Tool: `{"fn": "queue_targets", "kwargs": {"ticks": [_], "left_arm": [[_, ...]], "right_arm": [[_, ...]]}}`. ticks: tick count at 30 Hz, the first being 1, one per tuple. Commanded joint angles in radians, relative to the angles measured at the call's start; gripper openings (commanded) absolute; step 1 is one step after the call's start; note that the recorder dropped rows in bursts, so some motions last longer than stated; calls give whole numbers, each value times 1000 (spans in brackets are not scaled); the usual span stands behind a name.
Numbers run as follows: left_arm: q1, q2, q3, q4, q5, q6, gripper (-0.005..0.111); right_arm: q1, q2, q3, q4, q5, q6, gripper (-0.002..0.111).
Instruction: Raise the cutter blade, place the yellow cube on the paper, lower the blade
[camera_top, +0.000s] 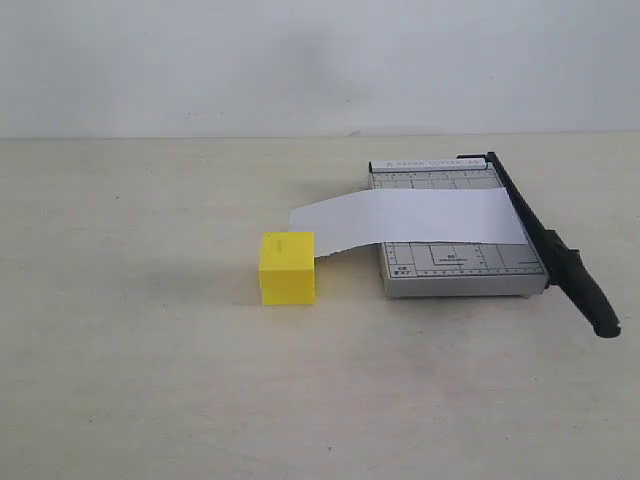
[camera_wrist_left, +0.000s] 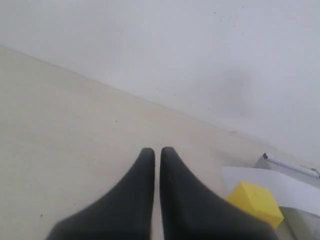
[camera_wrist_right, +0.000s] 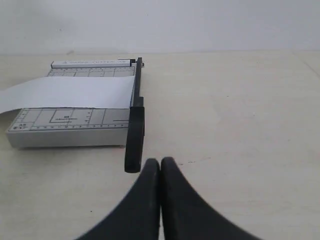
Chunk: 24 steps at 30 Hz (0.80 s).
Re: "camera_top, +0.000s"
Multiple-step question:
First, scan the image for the white paper strip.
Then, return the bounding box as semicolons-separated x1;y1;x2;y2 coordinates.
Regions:
289;188;528;257

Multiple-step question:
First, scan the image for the black cutter blade arm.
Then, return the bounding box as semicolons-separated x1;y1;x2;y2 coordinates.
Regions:
485;152;621;339

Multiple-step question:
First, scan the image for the yellow cube block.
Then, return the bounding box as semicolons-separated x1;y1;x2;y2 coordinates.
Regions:
259;232;316;306

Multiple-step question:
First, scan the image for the grey paper cutter base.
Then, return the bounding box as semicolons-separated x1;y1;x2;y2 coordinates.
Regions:
369;155;549;298

